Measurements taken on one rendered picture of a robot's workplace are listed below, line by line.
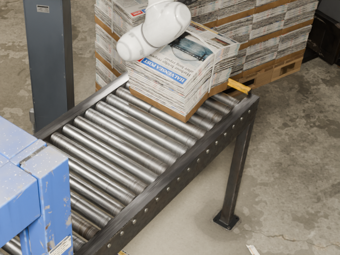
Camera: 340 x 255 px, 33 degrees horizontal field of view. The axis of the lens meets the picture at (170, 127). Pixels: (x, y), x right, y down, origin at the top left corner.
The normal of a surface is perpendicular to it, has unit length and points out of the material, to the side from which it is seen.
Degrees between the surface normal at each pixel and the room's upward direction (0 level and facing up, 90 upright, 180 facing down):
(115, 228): 0
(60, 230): 90
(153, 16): 68
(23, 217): 90
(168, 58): 11
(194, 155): 0
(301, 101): 0
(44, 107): 90
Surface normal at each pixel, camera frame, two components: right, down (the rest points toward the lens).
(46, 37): -0.07, 0.64
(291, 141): 0.07, -0.76
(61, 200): 0.81, 0.43
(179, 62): -0.05, -0.61
